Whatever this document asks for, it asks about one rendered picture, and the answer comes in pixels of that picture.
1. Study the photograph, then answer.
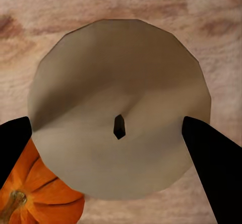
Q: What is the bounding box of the pillar candle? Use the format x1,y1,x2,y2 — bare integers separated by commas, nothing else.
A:
27,19,212,200

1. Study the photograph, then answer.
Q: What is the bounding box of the pumpkin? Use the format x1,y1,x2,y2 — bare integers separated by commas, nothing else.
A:
0,138,85,224

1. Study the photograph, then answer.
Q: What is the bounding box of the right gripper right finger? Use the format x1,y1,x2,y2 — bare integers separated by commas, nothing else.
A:
182,116,242,224

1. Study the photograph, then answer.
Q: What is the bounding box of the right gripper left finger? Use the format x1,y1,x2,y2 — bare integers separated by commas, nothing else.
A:
0,117,32,190

